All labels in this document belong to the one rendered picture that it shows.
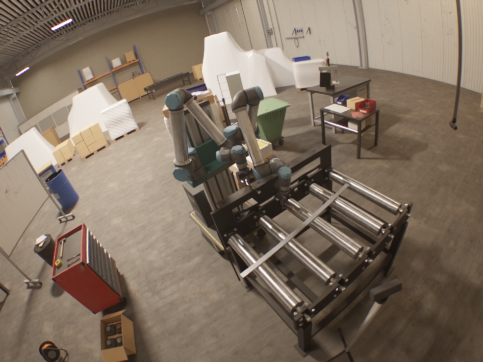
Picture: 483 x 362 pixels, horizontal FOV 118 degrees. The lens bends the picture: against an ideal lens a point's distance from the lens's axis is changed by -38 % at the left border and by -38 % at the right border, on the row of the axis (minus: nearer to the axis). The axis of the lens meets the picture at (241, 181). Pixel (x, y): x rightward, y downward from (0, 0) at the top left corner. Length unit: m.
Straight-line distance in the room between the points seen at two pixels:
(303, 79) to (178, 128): 7.08
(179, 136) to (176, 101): 0.28
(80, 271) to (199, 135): 1.89
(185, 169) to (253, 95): 0.77
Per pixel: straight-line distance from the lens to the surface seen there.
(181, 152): 1.83
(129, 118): 9.51
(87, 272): 2.69
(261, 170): 1.70
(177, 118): 1.71
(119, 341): 2.81
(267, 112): 4.28
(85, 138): 9.43
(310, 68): 8.44
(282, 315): 2.09
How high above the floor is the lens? 2.28
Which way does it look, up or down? 34 degrees down
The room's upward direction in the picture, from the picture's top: 16 degrees counter-clockwise
